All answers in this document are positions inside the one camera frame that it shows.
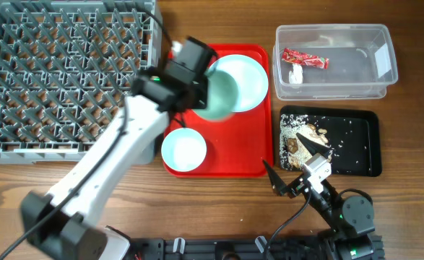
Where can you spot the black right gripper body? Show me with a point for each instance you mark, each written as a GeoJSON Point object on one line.
{"type": "Point", "coordinates": [297, 188]}

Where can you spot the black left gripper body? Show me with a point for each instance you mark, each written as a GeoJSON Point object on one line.
{"type": "Point", "coordinates": [201, 92]}

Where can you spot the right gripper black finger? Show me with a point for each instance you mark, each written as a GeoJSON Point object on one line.
{"type": "Point", "coordinates": [279, 187]}
{"type": "Point", "coordinates": [313, 147]}

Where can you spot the green bowl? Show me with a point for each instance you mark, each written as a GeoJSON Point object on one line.
{"type": "Point", "coordinates": [222, 97]}

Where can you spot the white tissue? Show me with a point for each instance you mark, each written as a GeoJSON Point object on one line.
{"type": "Point", "coordinates": [296, 74]}

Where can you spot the red snack wrapper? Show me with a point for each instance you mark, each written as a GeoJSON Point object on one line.
{"type": "Point", "coordinates": [304, 59]}

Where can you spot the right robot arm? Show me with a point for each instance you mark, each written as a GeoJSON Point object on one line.
{"type": "Point", "coordinates": [349, 213]}

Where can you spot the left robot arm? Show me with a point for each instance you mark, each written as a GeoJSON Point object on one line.
{"type": "Point", "coordinates": [63, 223]}

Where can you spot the black waste tray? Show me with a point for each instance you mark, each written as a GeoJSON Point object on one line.
{"type": "Point", "coordinates": [352, 137]}

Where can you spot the grey dishwasher rack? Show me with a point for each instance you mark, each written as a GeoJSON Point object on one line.
{"type": "Point", "coordinates": [64, 68]}

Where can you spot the red plastic tray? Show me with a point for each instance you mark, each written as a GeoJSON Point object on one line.
{"type": "Point", "coordinates": [236, 146]}

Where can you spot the light blue bowl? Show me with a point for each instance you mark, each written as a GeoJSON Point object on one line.
{"type": "Point", "coordinates": [183, 149]}

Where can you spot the light blue plate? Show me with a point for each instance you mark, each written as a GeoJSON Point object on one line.
{"type": "Point", "coordinates": [250, 77]}

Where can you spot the clear plastic bin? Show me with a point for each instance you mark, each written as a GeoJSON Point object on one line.
{"type": "Point", "coordinates": [362, 61]}

